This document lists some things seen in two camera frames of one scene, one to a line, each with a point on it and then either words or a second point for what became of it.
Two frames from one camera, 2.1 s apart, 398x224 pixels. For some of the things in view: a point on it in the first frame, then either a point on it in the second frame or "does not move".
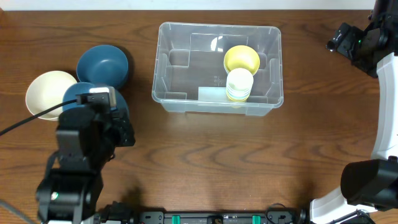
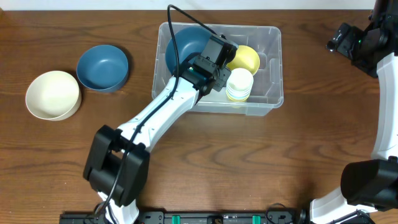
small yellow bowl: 242,56 does not move
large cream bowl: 46,91 does not move
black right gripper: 349,48 does not move
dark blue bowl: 122,108 -> 189,40
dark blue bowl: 103,65 does not move
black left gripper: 125,127 -> 223,79
